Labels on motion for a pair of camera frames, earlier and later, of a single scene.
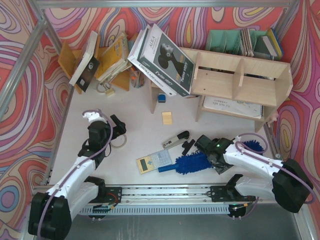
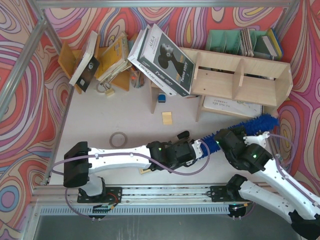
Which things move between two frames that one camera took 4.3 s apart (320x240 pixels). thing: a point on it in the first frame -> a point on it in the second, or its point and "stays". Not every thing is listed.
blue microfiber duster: (201, 162) -> (255, 126)
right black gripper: (202, 143) -> (225, 136)
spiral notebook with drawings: (246, 108) stays
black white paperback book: (87, 66) stays
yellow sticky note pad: (167, 117) stays
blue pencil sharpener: (162, 98) stays
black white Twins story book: (162, 58) stays
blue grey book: (269, 44) stays
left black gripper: (114, 128) -> (189, 146)
